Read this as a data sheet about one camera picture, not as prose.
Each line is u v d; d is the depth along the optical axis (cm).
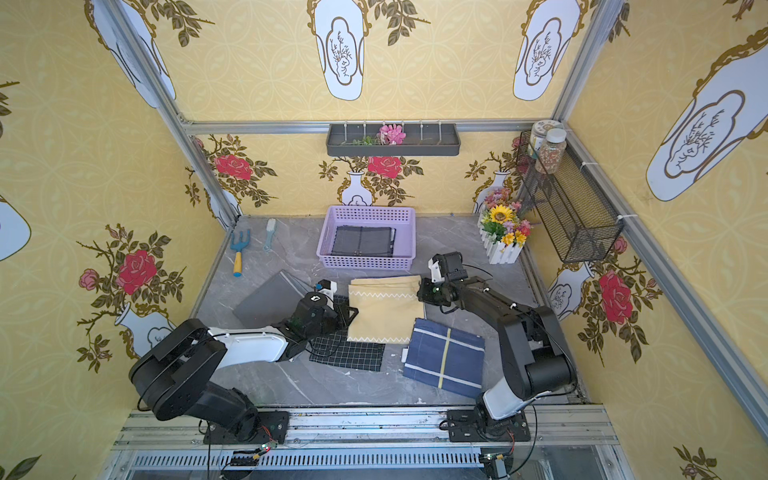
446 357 84
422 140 92
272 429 73
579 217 80
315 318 70
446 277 73
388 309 90
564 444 72
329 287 84
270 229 117
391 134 88
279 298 97
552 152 80
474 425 73
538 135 85
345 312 88
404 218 117
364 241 113
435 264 87
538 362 45
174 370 44
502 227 95
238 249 111
